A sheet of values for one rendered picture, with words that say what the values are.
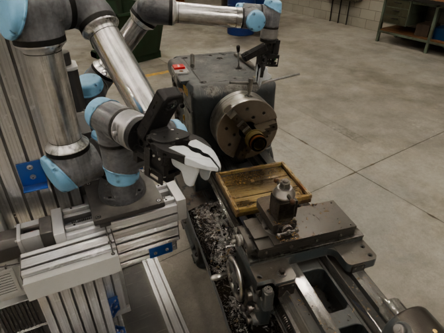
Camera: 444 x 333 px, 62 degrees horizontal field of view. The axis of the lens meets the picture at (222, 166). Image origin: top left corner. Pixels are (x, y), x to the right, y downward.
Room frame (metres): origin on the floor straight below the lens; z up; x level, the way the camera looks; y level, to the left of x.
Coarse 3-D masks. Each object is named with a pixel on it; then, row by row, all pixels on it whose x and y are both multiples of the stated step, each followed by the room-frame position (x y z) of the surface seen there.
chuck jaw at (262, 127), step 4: (272, 120) 1.61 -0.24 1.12; (252, 124) 1.62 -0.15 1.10; (256, 124) 1.60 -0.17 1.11; (260, 124) 1.59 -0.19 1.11; (264, 124) 1.59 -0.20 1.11; (268, 124) 1.58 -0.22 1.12; (272, 124) 1.58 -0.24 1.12; (276, 124) 1.59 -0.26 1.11; (256, 128) 1.56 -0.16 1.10; (260, 128) 1.56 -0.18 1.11; (264, 128) 1.55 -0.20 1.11; (268, 128) 1.55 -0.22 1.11; (272, 128) 1.59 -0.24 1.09; (276, 128) 1.59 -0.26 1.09; (264, 132) 1.53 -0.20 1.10; (268, 132) 1.56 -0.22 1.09; (264, 136) 1.53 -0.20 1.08
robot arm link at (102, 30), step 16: (80, 0) 0.91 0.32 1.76; (96, 0) 0.93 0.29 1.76; (80, 16) 0.91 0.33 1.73; (96, 16) 0.91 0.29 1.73; (112, 16) 0.93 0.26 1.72; (96, 32) 0.90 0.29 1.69; (112, 32) 0.91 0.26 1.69; (96, 48) 0.89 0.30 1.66; (112, 48) 0.88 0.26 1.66; (128, 48) 0.90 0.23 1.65; (112, 64) 0.86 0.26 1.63; (128, 64) 0.86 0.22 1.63; (112, 80) 0.86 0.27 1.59; (128, 80) 0.84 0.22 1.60; (144, 80) 0.86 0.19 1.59; (128, 96) 0.82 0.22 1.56; (144, 96) 0.82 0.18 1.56; (144, 112) 0.80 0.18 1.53
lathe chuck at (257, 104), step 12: (240, 96) 1.63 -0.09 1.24; (252, 96) 1.63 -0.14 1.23; (240, 108) 1.57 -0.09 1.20; (252, 108) 1.59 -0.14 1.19; (264, 108) 1.61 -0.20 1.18; (216, 120) 1.58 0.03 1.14; (228, 120) 1.56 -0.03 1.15; (252, 120) 1.59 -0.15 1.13; (264, 120) 1.61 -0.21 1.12; (216, 132) 1.55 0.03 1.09; (228, 132) 1.56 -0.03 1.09; (240, 132) 1.65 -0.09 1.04; (228, 144) 1.56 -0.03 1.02; (252, 156) 1.60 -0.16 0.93
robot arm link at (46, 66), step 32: (0, 0) 0.83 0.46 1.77; (32, 0) 0.84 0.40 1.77; (64, 0) 0.88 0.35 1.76; (32, 32) 0.83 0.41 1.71; (64, 32) 0.89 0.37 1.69; (32, 64) 0.84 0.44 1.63; (64, 64) 0.89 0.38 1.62; (64, 96) 0.86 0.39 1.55; (64, 128) 0.85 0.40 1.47; (64, 160) 0.83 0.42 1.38; (96, 160) 0.88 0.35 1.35
